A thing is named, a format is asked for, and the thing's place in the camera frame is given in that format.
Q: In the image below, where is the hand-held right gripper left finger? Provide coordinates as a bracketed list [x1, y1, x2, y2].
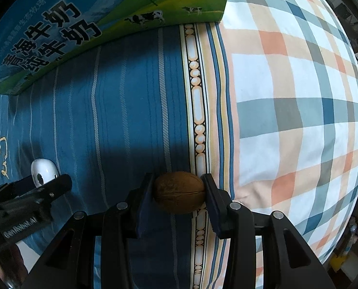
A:
[22, 173, 154, 289]

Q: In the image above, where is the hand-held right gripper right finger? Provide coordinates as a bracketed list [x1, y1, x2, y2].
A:
[203, 173, 334, 289]

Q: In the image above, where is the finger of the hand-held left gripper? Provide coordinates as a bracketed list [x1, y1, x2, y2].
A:
[0, 173, 73, 207]

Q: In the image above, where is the small white earbud case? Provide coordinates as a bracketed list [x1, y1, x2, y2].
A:
[30, 158, 61, 189]

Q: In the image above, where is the brown walnut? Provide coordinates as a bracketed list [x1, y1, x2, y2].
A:
[153, 171, 206, 215]

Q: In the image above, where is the printed cardboard box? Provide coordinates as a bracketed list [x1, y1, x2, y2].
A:
[0, 0, 234, 96]

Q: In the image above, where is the person's left hand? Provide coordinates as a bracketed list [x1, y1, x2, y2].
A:
[0, 243, 27, 289]

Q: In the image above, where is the plaid bed sheet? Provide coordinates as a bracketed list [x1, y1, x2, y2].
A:
[194, 0, 358, 289]

